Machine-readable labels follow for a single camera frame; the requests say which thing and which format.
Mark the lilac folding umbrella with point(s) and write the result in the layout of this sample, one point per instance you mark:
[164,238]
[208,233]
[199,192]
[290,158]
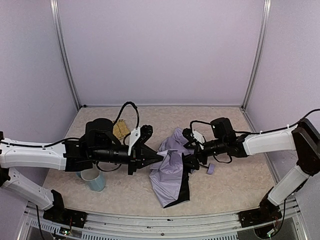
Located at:
[170,177]

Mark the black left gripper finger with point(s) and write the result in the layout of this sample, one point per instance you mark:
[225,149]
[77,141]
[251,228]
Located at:
[153,163]
[150,154]

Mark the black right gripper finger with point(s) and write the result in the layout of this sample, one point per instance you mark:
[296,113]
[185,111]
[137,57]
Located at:
[190,162]
[190,145]

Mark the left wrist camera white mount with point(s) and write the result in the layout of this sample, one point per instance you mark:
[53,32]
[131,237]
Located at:
[139,135]

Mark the aluminium front rail frame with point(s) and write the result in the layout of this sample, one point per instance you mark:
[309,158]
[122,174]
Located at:
[220,226]

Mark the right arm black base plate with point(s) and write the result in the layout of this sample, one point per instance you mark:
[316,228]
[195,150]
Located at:
[255,216]

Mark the aluminium corner post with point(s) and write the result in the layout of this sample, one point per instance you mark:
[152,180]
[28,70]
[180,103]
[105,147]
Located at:
[63,53]
[258,53]

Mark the left aluminium corner post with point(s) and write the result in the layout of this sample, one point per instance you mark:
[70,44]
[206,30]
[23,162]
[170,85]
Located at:
[63,53]

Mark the light blue plastic pitcher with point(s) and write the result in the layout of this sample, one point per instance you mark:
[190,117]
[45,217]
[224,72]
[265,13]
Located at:
[93,178]

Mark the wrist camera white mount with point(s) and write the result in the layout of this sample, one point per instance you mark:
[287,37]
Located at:
[193,136]
[139,135]

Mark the right aluminium corner post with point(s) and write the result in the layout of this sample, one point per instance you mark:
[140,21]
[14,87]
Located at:
[258,53]

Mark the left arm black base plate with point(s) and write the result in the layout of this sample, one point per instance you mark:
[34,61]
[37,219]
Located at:
[66,216]

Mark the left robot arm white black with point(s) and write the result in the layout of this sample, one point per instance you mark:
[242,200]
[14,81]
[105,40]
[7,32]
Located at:
[97,145]

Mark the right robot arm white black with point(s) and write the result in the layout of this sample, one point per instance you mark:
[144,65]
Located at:
[301,137]

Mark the woven bamboo tray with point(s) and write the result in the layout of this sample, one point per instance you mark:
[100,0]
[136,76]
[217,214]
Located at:
[120,129]

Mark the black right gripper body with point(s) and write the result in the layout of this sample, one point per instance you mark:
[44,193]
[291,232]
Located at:
[196,150]

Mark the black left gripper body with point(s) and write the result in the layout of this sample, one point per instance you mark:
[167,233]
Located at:
[133,157]

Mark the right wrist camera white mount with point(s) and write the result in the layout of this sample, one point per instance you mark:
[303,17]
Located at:
[193,136]

